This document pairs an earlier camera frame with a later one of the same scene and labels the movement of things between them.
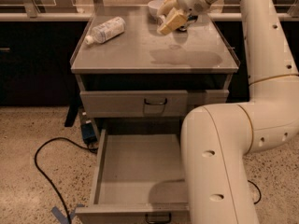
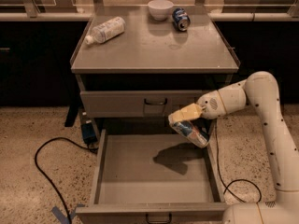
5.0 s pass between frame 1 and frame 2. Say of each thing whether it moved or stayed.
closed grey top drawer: stayed
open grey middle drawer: stayed
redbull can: moved
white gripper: moved
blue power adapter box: stayed
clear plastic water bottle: stayed
